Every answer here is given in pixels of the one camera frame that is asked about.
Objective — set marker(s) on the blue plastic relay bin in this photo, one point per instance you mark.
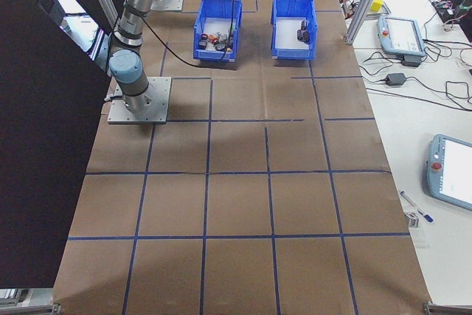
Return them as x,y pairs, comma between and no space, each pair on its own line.
293,7

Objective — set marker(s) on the blue plastic button bin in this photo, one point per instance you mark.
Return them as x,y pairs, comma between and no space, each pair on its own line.
217,7

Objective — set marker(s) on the white orange push button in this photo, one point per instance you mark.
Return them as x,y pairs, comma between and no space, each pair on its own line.
212,38

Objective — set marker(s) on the small grey box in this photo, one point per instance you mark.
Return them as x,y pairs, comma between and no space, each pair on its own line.
413,221

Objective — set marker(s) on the black relay block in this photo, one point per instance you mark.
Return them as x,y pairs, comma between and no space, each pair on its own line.
307,36
299,34
304,24

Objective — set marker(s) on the white foam bin liner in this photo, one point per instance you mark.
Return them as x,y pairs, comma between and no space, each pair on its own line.
287,34

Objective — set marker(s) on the pile of small electrical parts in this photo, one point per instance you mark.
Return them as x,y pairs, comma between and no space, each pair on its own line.
217,27

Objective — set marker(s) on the yellow cube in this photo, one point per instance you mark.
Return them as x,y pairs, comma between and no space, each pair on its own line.
377,5

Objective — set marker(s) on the blue grey teach pendant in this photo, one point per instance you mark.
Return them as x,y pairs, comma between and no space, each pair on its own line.
400,34
453,171

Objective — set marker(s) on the black power adapter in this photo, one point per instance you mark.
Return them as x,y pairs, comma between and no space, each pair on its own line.
395,79

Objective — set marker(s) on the white pen blue cap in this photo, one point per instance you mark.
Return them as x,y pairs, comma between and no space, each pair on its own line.
409,202

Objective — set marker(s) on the aluminium corner bar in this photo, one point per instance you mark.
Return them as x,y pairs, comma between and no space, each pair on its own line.
448,309
29,302

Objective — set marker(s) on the aluminium profile post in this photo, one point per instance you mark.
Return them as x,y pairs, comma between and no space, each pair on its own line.
365,1

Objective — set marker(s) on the black frame cover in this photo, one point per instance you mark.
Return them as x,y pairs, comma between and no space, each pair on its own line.
37,145

